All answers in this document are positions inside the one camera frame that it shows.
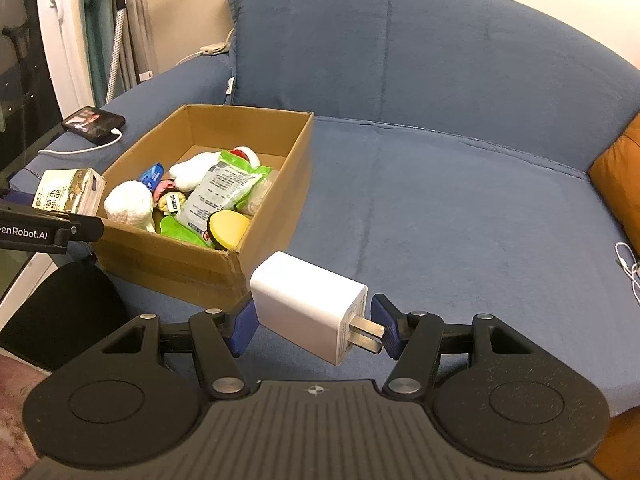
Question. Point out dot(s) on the teal curtain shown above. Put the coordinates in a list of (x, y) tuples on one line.
[(119, 46)]

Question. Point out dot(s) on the white power strip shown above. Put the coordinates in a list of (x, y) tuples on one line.
[(211, 49)]

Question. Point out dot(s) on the clear plastic case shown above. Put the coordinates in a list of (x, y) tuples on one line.
[(252, 202)]

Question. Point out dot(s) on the white USB charger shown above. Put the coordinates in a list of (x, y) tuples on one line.
[(318, 310)]

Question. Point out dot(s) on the pink hat doll keychain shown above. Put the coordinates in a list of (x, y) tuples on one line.
[(167, 198)]

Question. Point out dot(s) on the open cardboard box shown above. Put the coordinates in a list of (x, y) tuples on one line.
[(208, 277)]

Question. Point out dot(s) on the black smartphone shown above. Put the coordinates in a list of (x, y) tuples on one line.
[(93, 124)]

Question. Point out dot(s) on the orange cushion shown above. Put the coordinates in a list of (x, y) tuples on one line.
[(616, 176)]

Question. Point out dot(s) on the white kitty plush red dress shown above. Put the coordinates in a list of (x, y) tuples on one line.
[(187, 175)]

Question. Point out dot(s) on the white window frame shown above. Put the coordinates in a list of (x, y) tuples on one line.
[(64, 44)]

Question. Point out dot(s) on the yellow round sponge puff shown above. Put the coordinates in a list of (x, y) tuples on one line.
[(226, 228)]

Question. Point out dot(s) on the blue tissue pack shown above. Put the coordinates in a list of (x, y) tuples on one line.
[(152, 176)]

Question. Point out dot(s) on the green snack packet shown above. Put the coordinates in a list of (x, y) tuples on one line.
[(226, 184)]

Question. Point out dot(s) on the white plush green print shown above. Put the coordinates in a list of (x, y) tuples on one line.
[(131, 203)]

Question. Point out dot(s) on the small white gold box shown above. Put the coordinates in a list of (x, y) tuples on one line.
[(76, 191)]

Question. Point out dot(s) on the blue fabric sofa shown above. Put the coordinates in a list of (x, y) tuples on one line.
[(449, 161)]

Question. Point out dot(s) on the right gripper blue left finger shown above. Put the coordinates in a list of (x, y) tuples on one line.
[(239, 326)]

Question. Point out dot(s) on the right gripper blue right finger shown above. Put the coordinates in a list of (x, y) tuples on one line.
[(395, 336)]

